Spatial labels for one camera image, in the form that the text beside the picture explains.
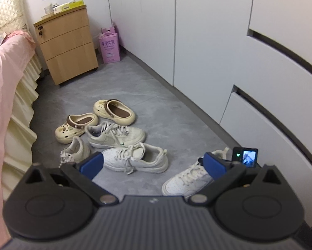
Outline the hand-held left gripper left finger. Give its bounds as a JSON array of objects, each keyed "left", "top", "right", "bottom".
[{"left": 24, "top": 152, "right": 118, "bottom": 207}]

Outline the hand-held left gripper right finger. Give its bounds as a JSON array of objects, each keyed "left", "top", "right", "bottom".
[{"left": 185, "top": 151, "right": 283, "bottom": 206}]

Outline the beige lace-up sneaker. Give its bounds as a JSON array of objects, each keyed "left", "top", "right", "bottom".
[
  {"left": 58, "top": 135, "right": 91, "bottom": 168},
  {"left": 85, "top": 122, "right": 146, "bottom": 148}
]

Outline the white lace-up sneaker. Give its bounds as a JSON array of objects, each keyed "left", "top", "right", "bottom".
[
  {"left": 162, "top": 147, "right": 231, "bottom": 201},
  {"left": 100, "top": 143, "right": 169, "bottom": 174}
]

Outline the cream clog with charms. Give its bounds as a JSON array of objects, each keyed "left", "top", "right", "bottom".
[
  {"left": 54, "top": 113, "right": 98, "bottom": 144},
  {"left": 93, "top": 99, "right": 136, "bottom": 125}
]

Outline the cream ruffled bed skirt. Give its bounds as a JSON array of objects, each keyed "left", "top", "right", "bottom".
[{"left": 5, "top": 42, "right": 43, "bottom": 178}]

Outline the pink carton box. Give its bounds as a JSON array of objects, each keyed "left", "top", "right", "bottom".
[{"left": 98, "top": 24, "right": 121, "bottom": 64}]

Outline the wooden nightstand with drawers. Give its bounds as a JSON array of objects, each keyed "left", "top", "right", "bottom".
[{"left": 33, "top": 5, "right": 99, "bottom": 86}]

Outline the pink blanket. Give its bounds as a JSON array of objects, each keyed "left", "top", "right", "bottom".
[{"left": 0, "top": 30, "right": 36, "bottom": 243}]

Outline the white wardrobe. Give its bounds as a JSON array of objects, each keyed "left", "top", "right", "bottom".
[{"left": 107, "top": 0, "right": 312, "bottom": 230}]

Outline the yellow flat box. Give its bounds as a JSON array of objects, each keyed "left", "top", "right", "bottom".
[{"left": 53, "top": 0, "right": 87, "bottom": 13}]

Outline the clear cup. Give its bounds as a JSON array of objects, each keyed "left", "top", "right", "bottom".
[{"left": 43, "top": 4, "right": 59, "bottom": 16}]

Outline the cream quilted headboard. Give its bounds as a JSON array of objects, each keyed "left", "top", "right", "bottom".
[{"left": 0, "top": 0, "right": 31, "bottom": 35}]

